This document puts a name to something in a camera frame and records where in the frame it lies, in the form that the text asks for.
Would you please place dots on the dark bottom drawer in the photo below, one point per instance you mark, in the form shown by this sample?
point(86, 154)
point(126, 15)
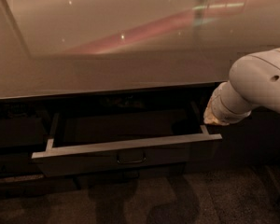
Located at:
point(110, 177)

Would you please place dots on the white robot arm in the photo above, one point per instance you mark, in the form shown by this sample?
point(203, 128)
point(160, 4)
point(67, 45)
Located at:
point(254, 81)

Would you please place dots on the dark drawer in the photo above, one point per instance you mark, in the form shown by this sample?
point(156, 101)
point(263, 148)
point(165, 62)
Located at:
point(124, 138)
point(110, 177)

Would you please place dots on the dark right cabinet door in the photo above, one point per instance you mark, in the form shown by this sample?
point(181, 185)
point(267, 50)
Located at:
point(253, 141)

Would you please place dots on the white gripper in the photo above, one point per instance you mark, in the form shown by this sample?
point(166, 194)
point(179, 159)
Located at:
point(220, 106)

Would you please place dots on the dark left cabinet drawers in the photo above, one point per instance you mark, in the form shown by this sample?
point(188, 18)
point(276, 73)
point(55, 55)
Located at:
point(24, 130)

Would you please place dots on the dark top drawer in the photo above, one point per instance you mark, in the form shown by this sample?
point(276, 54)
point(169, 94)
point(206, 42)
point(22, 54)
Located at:
point(124, 138)

